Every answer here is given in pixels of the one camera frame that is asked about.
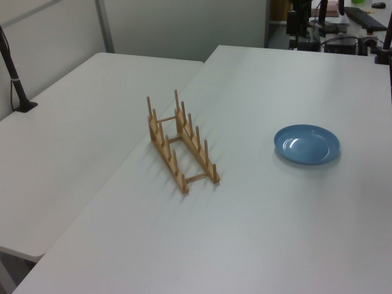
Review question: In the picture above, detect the blue plastic plate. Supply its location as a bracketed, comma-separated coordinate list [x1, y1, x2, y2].
[273, 124, 341, 167]

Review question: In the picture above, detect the wooden plate rack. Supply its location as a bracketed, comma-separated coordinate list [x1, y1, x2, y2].
[145, 88, 221, 195]

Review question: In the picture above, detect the black stand pole with clamp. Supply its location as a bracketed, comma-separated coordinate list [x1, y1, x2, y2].
[374, 17, 392, 65]

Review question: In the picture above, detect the black camera stand pole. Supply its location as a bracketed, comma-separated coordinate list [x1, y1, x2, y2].
[0, 25, 39, 114]

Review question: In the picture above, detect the black electronics box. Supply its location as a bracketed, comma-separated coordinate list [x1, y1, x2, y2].
[324, 36, 360, 55]

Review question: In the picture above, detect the black keyboard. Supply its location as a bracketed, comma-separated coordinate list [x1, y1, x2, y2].
[344, 6, 388, 31]

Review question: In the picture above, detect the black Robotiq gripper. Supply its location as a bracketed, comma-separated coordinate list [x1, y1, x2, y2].
[286, 0, 313, 38]

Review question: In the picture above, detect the thin black upright pole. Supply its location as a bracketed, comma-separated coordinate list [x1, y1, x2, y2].
[317, 0, 329, 25]

